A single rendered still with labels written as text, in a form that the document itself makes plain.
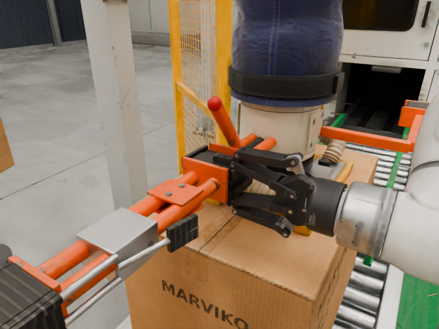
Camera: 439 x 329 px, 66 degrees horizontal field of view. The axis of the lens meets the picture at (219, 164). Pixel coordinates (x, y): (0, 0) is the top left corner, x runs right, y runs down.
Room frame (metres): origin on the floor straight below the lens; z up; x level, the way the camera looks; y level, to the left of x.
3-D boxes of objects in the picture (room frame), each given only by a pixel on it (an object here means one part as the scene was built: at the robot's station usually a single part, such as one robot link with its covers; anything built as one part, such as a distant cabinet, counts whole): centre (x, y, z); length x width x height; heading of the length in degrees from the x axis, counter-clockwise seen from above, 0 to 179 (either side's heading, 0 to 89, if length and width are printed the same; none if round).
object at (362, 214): (0.37, -0.19, 1.20); 0.09 x 0.06 x 0.09; 149
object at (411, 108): (0.83, -0.51, 1.19); 0.09 x 0.08 x 0.05; 58
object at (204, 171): (0.50, 0.00, 1.20); 0.10 x 0.08 x 0.06; 58
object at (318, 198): (0.40, -0.12, 1.20); 0.09 x 0.07 x 0.08; 59
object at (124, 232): (0.32, 0.12, 1.20); 0.07 x 0.07 x 0.04; 58
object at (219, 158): (0.47, -0.01, 1.24); 0.05 x 0.01 x 0.03; 59
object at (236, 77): (0.71, -0.13, 1.31); 0.23 x 0.23 x 0.04
